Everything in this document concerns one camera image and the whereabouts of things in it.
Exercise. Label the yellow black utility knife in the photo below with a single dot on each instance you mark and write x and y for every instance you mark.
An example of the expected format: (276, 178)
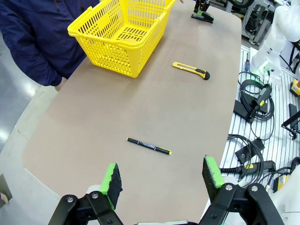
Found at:
(187, 68)

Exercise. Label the black square bracket plate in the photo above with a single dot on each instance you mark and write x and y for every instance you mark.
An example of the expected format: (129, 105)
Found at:
(249, 151)

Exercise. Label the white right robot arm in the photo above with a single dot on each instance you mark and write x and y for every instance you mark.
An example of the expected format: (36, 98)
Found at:
(274, 35)

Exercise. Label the black tripod leg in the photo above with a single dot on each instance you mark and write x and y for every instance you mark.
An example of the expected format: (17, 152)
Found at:
(291, 123)

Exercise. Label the yellow plastic shopping basket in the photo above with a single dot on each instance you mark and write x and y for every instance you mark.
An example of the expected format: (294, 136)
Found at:
(138, 61)

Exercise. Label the black plug with yellow label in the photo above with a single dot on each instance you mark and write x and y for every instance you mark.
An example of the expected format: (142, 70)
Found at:
(257, 167)
(261, 98)

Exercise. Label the black marker with yellow cap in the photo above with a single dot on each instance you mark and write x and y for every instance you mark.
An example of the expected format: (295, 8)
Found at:
(147, 145)

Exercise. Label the flat black device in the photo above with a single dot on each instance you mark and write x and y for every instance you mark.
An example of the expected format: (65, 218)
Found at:
(293, 112)

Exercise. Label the aluminium frame cart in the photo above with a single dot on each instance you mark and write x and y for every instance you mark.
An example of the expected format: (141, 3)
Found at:
(255, 21)

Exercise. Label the aluminium slotted base plate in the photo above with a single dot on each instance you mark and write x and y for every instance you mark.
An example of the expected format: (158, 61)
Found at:
(279, 131)

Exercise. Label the black power brick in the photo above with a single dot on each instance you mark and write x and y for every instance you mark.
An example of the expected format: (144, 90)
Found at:
(241, 109)

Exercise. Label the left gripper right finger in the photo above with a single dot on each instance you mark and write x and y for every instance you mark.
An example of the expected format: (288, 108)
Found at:
(213, 178)

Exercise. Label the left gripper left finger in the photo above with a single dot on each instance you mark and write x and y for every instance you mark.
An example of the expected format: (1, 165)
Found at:
(110, 185)

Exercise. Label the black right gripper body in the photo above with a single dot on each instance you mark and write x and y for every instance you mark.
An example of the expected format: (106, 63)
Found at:
(201, 5)

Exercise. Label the person in dark blue jacket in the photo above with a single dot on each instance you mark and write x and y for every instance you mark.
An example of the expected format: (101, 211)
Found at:
(35, 35)

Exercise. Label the yellow emergency stop box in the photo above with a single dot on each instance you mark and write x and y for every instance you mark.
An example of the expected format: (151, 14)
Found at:
(295, 87)
(281, 182)

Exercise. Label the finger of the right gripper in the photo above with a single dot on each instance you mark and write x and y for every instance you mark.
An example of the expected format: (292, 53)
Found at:
(204, 18)

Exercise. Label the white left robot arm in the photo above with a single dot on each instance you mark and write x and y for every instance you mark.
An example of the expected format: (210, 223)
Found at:
(288, 206)

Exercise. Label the person's right hand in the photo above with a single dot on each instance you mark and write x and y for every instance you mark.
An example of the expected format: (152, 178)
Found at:
(60, 84)

